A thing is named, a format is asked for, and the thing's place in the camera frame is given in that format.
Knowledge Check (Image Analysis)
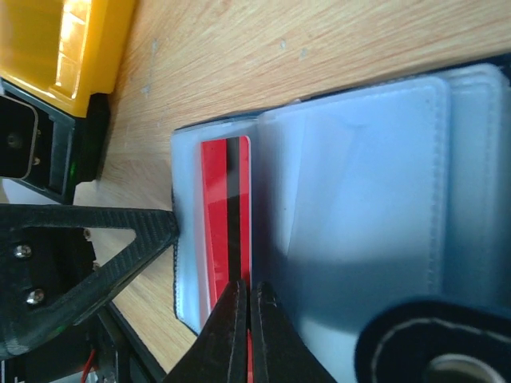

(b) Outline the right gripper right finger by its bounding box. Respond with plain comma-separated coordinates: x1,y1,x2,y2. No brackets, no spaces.
250,282,335,382

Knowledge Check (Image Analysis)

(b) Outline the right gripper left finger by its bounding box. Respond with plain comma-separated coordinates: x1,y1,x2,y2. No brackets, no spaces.
163,280,248,382

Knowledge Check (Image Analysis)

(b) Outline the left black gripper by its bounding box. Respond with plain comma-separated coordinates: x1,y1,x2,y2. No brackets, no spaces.
1,203,179,357

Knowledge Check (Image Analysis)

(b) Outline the red black stripe card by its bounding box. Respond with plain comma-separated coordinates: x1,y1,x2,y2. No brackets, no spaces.
199,136,255,383

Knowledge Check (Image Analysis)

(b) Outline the navy blue card holder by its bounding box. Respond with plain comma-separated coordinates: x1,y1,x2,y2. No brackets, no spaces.
170,54,510,382

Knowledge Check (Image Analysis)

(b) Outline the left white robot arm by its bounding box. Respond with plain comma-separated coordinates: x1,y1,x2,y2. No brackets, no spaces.
1,80,179,360

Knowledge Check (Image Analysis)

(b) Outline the yellow bin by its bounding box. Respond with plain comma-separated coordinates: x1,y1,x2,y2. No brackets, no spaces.
1,0,136,117

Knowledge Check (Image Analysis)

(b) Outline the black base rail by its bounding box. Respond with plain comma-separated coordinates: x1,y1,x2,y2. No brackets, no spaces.
1,305,166,382

